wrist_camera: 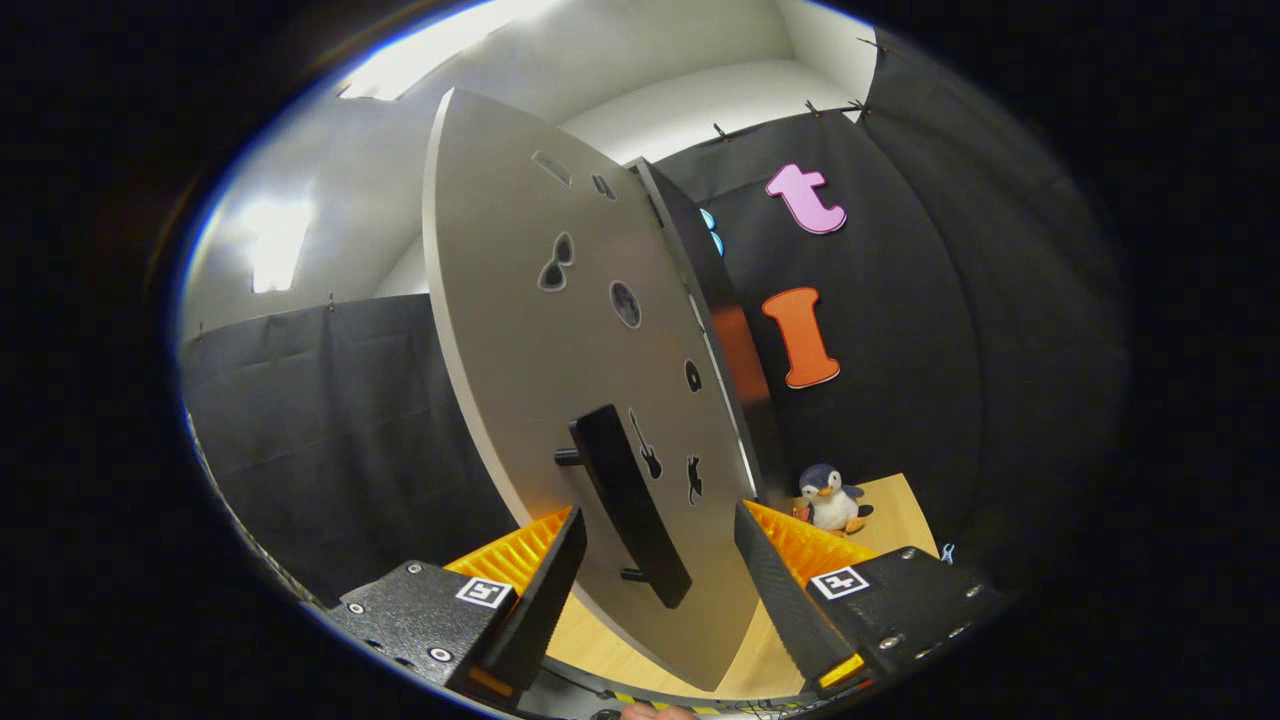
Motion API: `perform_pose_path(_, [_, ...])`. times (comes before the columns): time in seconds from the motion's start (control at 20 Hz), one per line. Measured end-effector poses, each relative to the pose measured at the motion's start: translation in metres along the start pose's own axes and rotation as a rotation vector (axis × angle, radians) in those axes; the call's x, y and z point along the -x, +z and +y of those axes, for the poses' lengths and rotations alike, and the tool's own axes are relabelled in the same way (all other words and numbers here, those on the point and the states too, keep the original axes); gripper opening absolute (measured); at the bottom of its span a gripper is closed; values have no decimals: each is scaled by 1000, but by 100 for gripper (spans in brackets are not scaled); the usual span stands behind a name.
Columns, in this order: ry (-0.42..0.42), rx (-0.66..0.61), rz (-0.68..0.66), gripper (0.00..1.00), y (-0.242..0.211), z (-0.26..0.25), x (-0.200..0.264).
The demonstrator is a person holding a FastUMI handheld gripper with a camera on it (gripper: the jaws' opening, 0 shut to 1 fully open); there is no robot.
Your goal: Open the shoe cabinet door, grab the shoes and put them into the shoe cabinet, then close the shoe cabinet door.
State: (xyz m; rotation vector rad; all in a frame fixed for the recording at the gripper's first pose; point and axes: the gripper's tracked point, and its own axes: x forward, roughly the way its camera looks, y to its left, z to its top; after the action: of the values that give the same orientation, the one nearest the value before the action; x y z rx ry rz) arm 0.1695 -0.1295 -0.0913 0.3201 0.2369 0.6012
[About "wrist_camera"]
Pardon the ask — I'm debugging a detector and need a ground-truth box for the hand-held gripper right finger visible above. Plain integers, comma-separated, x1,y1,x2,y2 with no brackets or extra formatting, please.
735,498,1006,701

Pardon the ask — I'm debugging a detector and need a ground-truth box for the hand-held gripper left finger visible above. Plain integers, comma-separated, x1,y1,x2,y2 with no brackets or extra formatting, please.
325,505,589,713

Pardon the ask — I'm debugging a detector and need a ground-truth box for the beige shoe cabinet door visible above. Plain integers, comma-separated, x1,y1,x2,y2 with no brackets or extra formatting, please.
422,88,766,693

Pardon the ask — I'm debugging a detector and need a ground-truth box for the dark grey shoe cabinet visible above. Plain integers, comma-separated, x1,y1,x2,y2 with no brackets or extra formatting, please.
628,157,791,501

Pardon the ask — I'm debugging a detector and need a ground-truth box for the penguin plush toy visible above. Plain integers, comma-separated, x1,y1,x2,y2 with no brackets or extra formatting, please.
797,462,875,535

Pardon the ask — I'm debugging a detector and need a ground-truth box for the black backdrop cloth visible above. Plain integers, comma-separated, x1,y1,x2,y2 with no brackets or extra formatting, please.
180,30,1126,606

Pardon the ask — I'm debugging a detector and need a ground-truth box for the long ceiling strip light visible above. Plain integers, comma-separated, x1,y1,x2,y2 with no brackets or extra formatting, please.
248,198,313,294

